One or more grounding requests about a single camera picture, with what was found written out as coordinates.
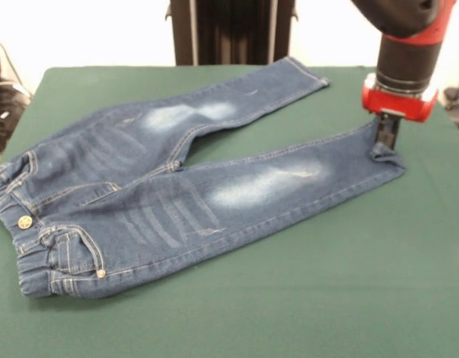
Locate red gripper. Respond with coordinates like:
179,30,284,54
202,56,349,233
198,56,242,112
360,72,439,152

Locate blue denim jeans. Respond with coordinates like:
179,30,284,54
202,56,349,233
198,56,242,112
0,55,408,301

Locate black floor device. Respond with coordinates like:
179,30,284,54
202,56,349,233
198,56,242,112
443,86,459,141

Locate dark green table cloth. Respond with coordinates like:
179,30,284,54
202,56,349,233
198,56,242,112
0,66,459,358

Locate black equipment pile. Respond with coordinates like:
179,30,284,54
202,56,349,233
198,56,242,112
0,54,31,154

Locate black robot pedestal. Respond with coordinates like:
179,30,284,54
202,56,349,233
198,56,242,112
165,0,300,67

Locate thin grey cable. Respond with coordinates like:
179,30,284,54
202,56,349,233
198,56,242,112
0,31,33,100

